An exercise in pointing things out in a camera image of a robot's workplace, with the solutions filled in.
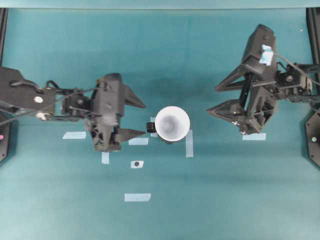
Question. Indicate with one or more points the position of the blue tape strip vertical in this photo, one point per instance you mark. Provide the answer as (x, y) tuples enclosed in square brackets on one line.
[(189, 145), (105, 158)]

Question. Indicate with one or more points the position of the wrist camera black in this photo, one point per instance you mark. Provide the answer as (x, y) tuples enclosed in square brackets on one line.
[(259, 42), (108, 99)]

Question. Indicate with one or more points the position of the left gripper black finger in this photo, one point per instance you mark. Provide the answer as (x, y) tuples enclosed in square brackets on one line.
[(130, 98), (126, 134)]

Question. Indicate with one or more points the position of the black frame rail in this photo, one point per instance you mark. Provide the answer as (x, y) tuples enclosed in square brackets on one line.
[(3, 25), (313, 27)]

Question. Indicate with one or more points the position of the blue tape strip bottom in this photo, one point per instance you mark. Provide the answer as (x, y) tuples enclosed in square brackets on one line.
[(137, 197)]

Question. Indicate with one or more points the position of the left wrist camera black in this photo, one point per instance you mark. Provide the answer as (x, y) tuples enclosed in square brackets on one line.
[(108, 99)]

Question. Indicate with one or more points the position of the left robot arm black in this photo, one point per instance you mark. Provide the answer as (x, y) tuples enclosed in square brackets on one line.
[(15, 77)]

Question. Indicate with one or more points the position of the blue tape strip vertical left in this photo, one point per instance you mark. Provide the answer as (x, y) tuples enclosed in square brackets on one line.
[(105, 158)]

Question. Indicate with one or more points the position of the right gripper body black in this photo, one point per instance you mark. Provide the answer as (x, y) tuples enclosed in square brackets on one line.
[(291, 85)]

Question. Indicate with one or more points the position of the tape patch with black dot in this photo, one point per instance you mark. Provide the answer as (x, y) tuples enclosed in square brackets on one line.
[(137, 164)]

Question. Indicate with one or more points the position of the camera cable black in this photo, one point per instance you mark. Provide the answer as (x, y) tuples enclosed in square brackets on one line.
[(24, 99), (297, 67)]

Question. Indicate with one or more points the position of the blue tape strip centre small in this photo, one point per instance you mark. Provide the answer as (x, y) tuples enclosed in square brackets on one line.
[(139, 141)]

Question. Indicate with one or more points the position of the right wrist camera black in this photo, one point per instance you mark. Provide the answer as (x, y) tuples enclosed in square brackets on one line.
[(259, 42)]

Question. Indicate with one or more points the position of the white paper cup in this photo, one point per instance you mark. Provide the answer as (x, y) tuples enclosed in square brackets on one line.
[(172, 124)]

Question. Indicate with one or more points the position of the blue tape strip far right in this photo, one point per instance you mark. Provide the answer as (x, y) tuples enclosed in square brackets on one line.
[(255, 137)]

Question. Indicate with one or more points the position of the right black frame rail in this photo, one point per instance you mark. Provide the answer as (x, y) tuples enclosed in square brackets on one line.
[(313, 27)]

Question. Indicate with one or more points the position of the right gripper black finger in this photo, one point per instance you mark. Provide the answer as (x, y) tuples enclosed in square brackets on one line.
[(230, 109), (240, 78)]

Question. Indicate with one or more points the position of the left black frame rail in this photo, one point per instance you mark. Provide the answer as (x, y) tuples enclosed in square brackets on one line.
[(3, 25)]

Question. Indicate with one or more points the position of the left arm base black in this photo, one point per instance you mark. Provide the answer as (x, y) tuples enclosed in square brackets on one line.
[(5, 130)]

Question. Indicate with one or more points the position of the blue tape strip vertical right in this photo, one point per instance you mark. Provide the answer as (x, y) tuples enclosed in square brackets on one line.
[(189, 145)]

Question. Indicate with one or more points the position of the blue tape strip far left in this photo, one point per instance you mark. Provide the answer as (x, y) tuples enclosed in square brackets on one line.
[(74, 135)]

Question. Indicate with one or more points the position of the right camera cable black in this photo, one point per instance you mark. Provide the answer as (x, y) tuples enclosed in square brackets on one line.
[(297, 67)]

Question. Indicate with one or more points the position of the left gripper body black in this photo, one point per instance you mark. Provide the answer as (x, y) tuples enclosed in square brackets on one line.
[(104, 137)]

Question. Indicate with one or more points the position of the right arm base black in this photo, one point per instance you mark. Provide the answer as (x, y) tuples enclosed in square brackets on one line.
[(312, 129)]

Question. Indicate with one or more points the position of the left camera cable black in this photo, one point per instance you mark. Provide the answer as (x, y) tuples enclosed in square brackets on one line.
[(24, 99)]

